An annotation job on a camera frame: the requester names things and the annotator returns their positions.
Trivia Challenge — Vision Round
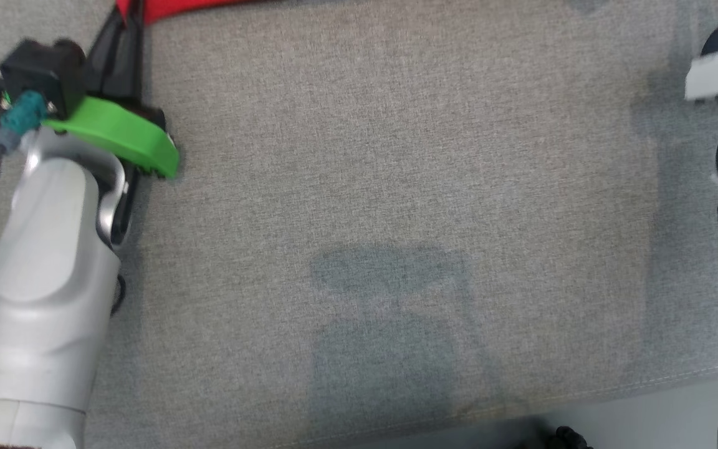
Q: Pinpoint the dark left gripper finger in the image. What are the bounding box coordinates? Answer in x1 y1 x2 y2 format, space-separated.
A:
113 0 145 102
84 9 125 95

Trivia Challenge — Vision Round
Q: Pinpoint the red white basketball jersey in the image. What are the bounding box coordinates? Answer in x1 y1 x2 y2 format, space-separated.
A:
115 0 272 26

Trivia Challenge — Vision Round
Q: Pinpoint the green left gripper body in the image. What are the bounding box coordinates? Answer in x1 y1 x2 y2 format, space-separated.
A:
41 95 180 181

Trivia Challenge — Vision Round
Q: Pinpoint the black rounded object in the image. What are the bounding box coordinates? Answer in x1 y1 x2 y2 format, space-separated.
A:
543 425 595 449

